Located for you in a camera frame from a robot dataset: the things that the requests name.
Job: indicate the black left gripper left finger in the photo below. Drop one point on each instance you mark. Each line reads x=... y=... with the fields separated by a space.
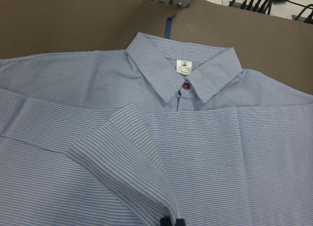
x=165 y=222

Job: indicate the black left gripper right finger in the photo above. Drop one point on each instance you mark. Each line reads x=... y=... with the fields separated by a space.
x=180 y=222

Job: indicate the blue striped button shirt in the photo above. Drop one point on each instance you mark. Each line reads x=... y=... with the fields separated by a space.
x=160 y=129

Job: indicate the black orange usb hub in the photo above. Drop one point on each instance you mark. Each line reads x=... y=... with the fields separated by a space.
x=258 y=6
x=305 y=15

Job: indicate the brown paper table cover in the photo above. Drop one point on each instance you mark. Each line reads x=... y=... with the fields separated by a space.
x=279 y=48

